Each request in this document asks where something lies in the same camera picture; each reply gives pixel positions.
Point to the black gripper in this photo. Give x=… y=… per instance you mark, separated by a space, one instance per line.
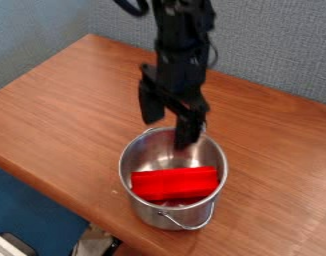
x=174 y=80

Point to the metal pot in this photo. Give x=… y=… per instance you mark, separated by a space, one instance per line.
x=152 y=152

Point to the red block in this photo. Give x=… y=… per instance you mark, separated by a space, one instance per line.
x=180 y=183

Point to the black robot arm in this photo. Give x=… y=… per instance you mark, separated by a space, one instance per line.
x=185 y=22

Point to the white object at corner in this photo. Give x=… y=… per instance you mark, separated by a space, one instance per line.
x=13 y=246

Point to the grey table leg bracket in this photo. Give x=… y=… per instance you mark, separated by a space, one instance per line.
x=96 y=243

